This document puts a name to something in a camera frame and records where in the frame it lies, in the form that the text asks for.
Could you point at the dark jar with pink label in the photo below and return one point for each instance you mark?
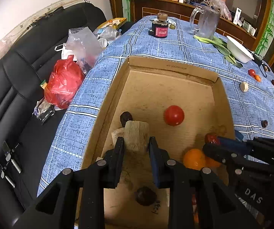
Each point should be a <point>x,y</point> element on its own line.
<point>159,26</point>

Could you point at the clear glass beer mug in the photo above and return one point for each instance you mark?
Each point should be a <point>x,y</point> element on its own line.
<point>204,21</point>

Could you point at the beige yam chunk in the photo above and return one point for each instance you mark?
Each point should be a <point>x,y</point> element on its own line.
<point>116,134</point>

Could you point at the orange tangerine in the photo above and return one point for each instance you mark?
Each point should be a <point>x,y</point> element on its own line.
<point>212,163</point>
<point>194,159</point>

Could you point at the shallow cardboard box tray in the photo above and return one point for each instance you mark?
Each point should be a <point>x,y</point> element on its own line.
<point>146,87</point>

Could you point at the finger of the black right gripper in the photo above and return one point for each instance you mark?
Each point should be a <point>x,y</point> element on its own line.
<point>234,160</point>
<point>256,146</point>

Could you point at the black power adapter with cable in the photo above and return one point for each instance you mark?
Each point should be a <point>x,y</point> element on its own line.
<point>264,68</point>

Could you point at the blue plaid tablecloth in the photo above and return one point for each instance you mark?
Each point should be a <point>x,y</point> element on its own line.
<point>248,109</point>

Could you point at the dark wrinkled date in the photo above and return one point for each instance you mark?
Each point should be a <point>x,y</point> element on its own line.
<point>264,123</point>

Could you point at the white bowl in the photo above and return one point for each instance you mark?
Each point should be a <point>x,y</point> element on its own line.
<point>238,50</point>

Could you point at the red plastic bag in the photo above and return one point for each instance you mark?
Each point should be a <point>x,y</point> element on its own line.
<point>64,82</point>

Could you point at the clear plastic bag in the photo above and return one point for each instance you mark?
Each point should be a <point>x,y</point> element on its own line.
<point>86,45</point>

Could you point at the far small orange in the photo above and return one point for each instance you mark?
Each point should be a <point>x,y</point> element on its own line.
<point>258,78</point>

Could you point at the black leather sofa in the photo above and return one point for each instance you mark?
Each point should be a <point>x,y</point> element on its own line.
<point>24,140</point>

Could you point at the small red date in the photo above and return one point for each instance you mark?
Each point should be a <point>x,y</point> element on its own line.
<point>212,138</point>

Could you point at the plastic bag on cabinet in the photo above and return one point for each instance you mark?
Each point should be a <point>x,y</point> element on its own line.
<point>221,5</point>

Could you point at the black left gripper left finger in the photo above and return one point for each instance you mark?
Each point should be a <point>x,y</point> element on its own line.
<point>103,174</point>

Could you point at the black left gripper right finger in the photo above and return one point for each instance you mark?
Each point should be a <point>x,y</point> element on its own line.
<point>170,174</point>

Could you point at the wooden sideboard cabinet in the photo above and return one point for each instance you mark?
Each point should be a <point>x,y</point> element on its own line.
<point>141,8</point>

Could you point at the green leafy vegetable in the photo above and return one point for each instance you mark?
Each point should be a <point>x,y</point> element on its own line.
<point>222,48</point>

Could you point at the white tube on cabinet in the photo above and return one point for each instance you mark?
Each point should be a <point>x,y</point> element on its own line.
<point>237,16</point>

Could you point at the dark round plum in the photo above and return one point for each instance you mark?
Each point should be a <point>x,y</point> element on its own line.
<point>145,196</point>

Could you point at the red tomato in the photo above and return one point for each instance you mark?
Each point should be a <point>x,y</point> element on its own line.
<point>251,72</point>
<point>174,115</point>

